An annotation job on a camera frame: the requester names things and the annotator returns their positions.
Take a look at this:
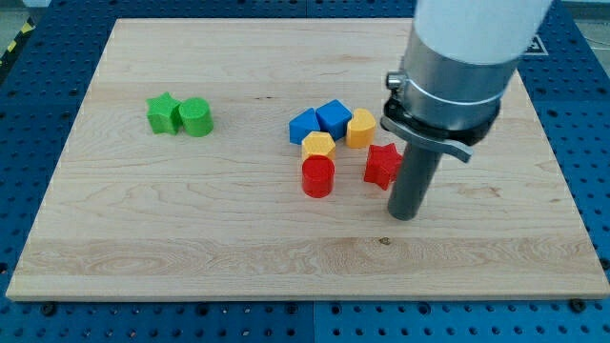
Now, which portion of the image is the red star block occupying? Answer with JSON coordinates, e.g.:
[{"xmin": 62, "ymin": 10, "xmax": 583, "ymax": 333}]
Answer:
[{"xmin": 363, "ymin": 143, "xmax": 402, "ymax": 191}]

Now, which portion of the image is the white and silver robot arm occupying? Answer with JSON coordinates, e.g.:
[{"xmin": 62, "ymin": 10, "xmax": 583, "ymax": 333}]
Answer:
[{"xmin": 381, "ymin": 0, "xmax": 552, "ymax": 162}]

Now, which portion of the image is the yellow heart block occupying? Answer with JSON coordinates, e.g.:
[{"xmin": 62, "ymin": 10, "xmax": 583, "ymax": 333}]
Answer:
[{"xmin": 346, "ymin": 108, "xmax": 376, "ymax": 149}]

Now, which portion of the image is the green star block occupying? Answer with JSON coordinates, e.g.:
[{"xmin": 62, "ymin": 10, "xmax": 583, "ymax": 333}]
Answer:
[{"xmin": 146, "ymin": 91, "xmax": 181, "ymax": 135}]

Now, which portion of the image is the red cylinder block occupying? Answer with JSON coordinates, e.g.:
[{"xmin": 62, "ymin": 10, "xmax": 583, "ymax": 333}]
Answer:
[{"xmin": 301, "ymin": 155, "xmax": 336, "ymax": 198}]

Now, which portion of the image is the yellow hexagon block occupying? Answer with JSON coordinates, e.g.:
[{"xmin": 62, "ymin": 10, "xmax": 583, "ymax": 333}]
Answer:
[{"xmin": 301, "ymin": 131, "xmax": 336, "ymax": 161}]

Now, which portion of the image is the blue triangle block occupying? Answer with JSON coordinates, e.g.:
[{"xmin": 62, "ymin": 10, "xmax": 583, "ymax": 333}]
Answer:
[{"xmin": 289, "ymin": 108, "xmax": 320, "ymax": 145}]

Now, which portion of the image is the blue cube block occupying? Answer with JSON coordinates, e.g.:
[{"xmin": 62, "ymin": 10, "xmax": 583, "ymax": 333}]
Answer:
[{"xmin": 315, "ymin": 99, "xmax": 352, "ymax": 141}]

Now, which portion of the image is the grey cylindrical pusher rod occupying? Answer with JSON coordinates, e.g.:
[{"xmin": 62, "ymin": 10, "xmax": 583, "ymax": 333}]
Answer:
[{"xmin": 387, "ymin": 143, "xmax": 442, "ymax": 221}]

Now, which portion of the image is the green cylinder block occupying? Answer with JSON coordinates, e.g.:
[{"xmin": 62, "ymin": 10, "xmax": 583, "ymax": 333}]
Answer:
[{"xmin": 178, "ymin": 97, "xmax": 214, "ymax": 137}]

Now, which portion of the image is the light wooden board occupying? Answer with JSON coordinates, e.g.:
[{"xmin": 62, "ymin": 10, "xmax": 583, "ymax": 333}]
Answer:
[{"xmin": 7, "ymin": 18, "xmax": 609, "ymax": 302}]

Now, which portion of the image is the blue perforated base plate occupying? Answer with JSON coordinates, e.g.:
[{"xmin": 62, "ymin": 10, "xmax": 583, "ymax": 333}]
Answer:
[{"xmin": 1, "ymin": 1, "xmax": 609, "ymax": 342}]

